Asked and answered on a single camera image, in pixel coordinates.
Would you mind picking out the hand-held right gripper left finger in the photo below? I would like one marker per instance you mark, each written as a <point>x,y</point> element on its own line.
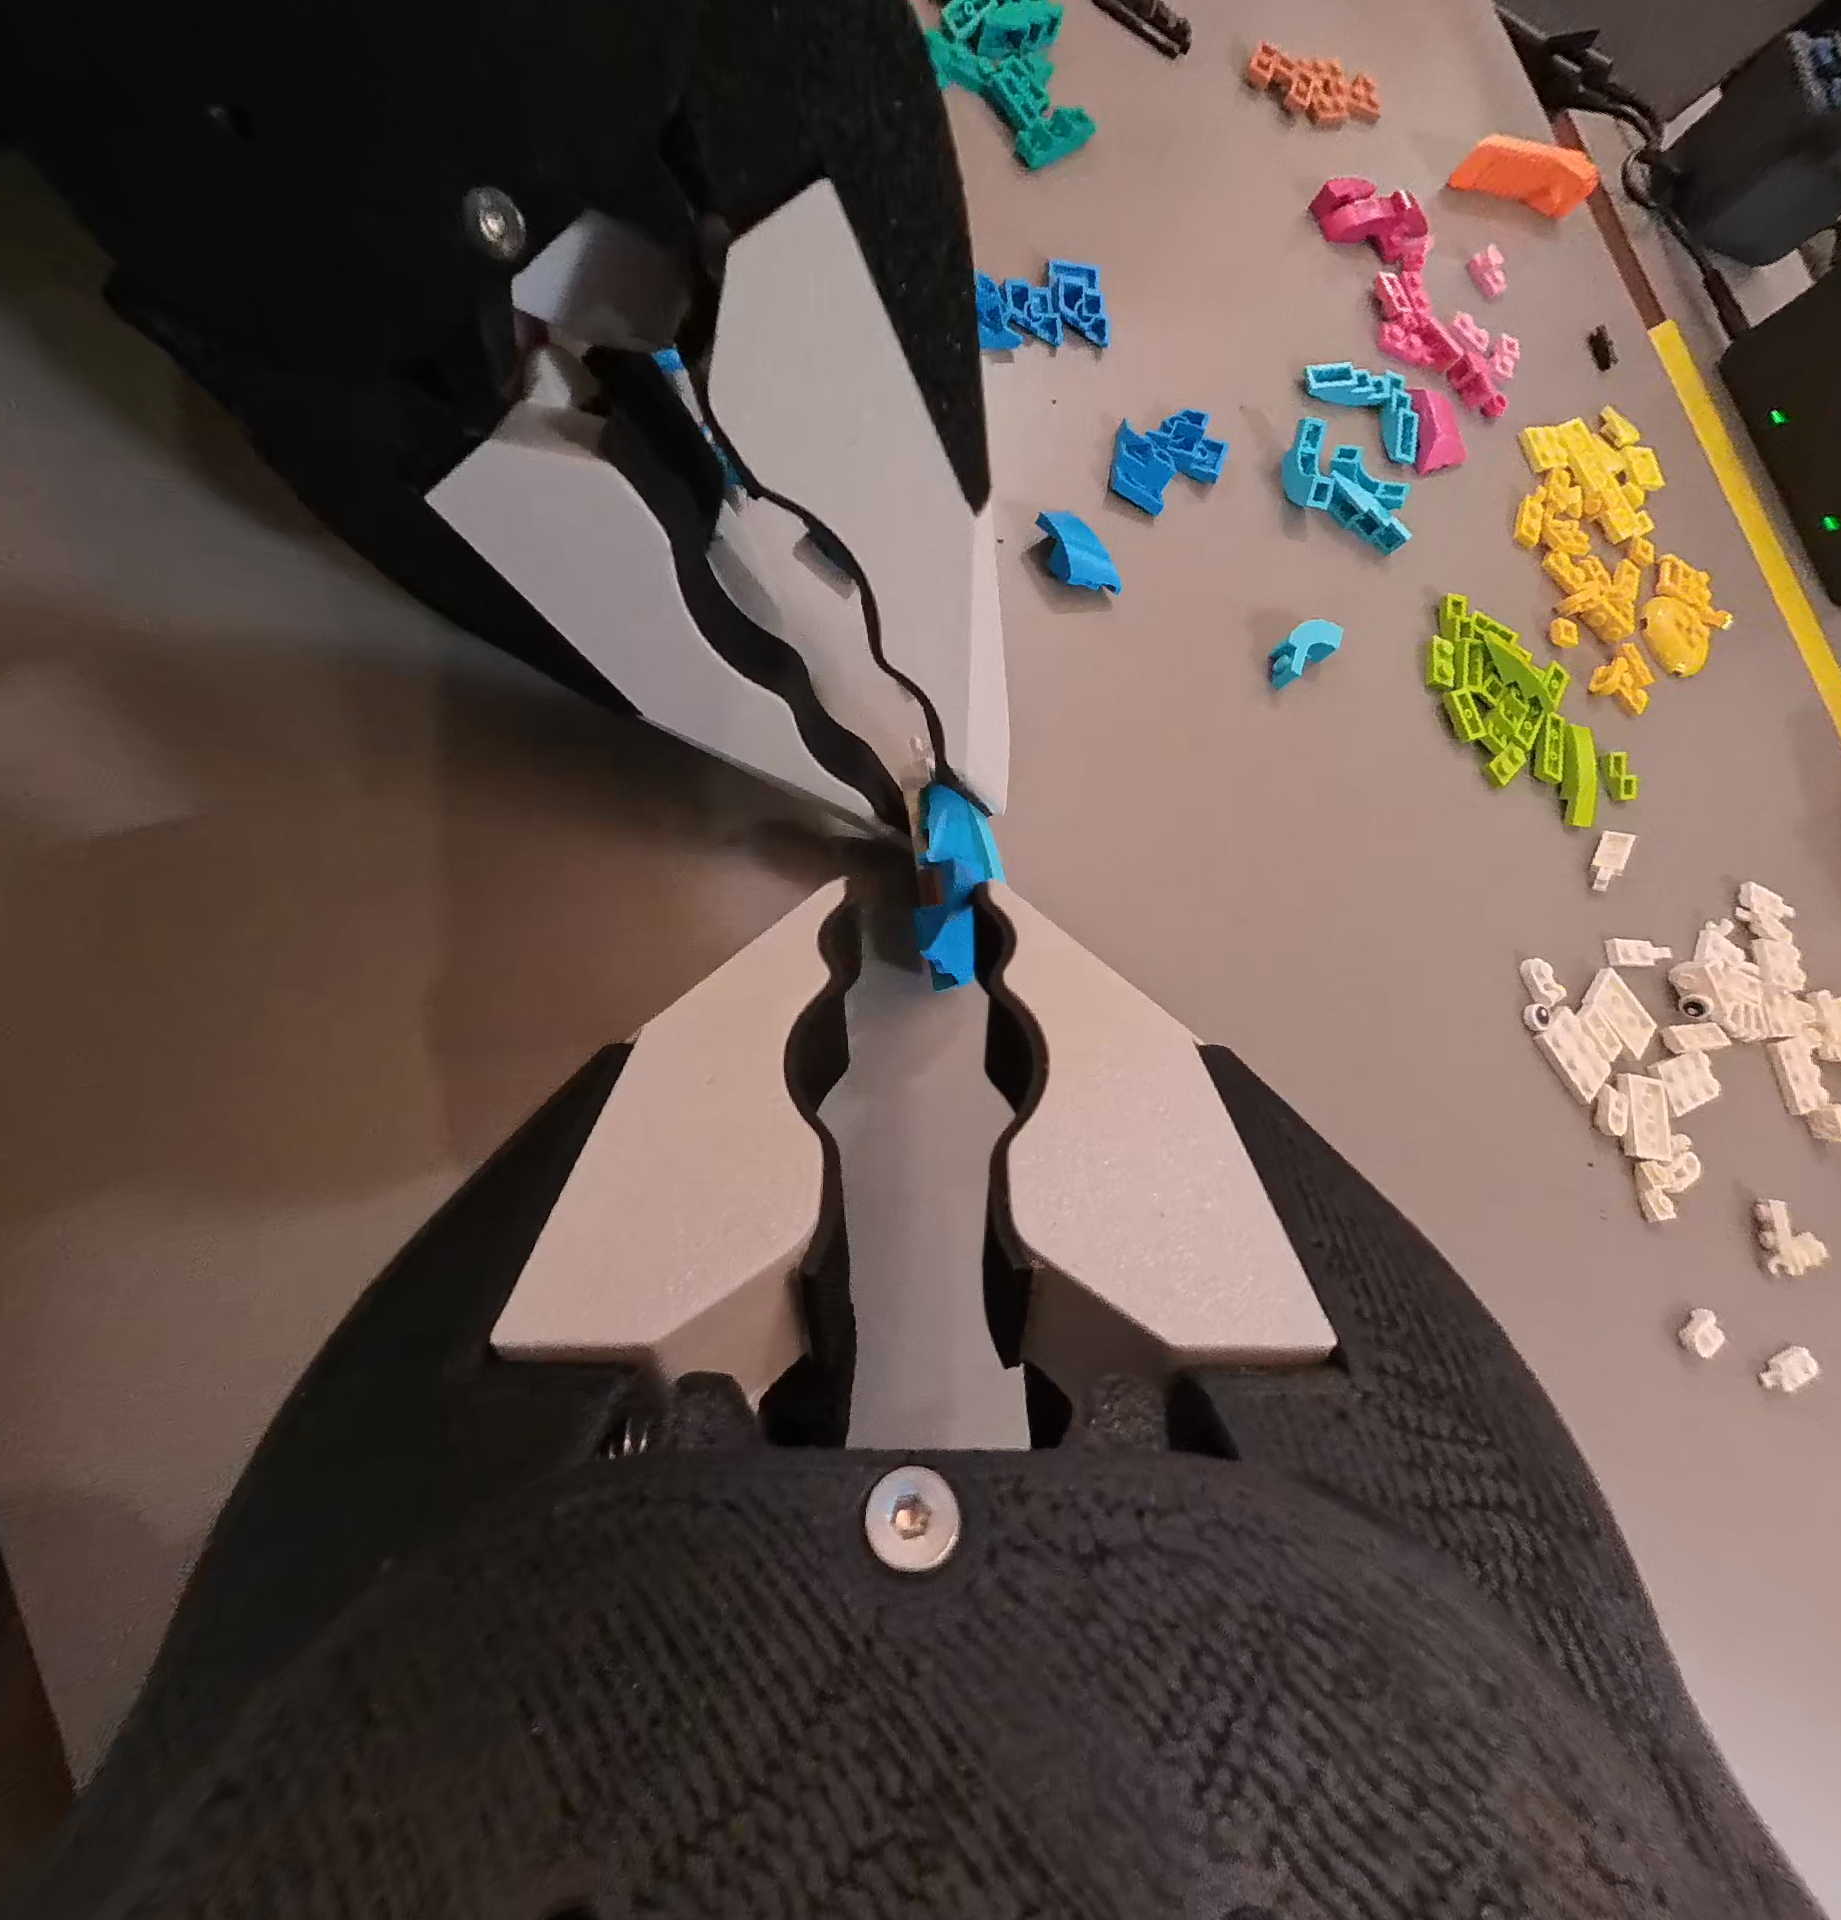
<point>680,1170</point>

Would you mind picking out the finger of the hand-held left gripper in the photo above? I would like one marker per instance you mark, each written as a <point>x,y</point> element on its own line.
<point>605,600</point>
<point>861,451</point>

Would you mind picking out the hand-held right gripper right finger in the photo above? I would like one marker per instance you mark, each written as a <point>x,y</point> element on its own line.
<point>1144,1170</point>

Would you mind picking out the blue lego assembly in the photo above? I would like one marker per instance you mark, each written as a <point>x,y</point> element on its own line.
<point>951,840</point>

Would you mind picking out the pile of blue lego bricks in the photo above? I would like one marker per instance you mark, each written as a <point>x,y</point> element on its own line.
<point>1152,465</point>
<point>1063,300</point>

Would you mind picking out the pile of teal lego bricks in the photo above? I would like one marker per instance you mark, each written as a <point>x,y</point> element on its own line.
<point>1010,75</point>

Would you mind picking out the light blue curved lego brick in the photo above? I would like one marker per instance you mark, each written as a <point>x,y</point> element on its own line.
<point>1299,648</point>

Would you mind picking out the pile of white lego bricks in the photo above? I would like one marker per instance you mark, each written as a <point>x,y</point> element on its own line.
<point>1609,1034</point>

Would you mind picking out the small white lego brick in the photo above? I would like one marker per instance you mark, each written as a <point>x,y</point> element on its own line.
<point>1788,1239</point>
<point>1611,858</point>
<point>1789,1366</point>
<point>1702,1333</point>

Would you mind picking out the pile of pink lego bricks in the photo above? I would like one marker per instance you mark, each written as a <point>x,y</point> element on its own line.
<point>1407,323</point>

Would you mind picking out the pink curved lego brick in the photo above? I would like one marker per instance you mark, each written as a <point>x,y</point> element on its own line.
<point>1437,433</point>

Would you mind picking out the pile of orange lego bricks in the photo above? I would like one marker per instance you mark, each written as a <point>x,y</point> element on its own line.
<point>1308,87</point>

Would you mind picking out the pile of lime lego bricks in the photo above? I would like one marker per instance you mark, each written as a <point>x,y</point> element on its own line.
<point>1505,691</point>

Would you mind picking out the orange curved lego piece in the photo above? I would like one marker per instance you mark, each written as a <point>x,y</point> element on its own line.
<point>1519,172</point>

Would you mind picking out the pile of yellow lego bricks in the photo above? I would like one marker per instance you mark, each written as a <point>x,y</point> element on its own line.
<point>1604,584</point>

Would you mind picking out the pile of light blue bricks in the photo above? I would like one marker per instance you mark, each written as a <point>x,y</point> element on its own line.
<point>1355,495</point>

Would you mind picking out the yellow tape strip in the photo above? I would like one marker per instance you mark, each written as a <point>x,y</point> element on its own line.
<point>1760,555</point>

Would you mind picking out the black device with green lights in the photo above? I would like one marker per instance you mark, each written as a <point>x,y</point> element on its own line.
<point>1820,435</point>

